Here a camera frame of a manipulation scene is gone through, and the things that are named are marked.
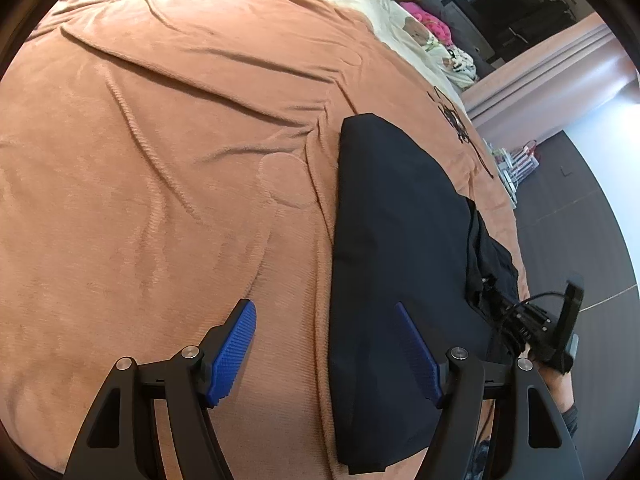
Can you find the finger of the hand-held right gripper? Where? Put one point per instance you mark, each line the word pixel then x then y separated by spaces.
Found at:
pixel 510 317

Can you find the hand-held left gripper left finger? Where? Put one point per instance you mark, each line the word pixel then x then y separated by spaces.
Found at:
pixel 232 350

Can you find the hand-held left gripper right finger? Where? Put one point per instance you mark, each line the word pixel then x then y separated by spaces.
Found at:
pixel 420 355

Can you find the black pants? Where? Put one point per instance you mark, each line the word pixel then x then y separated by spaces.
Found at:
pixel 390 235

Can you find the person's right hand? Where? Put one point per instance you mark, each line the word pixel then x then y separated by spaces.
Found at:
pixel 555 390

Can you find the white nightstand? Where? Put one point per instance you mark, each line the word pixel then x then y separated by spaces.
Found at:
pixel 507 182

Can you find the pink and white rack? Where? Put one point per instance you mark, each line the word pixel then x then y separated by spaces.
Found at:
pixel 522 160

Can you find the orange-blanketed bed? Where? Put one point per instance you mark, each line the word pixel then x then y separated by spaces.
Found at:
pixel 150 185

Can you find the pink curtain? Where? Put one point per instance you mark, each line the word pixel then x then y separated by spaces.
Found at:
pixel 550 75

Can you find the black and white printed cloth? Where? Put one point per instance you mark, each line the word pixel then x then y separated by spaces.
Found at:
pixel 462 65

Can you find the pink plush toy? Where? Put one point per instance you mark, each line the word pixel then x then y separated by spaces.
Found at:
pixel 435 25

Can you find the brown teddy bear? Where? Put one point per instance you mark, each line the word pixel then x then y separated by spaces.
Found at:
pixel 417 30

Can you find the dark window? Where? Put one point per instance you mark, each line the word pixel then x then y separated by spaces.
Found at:
pixel 500 0

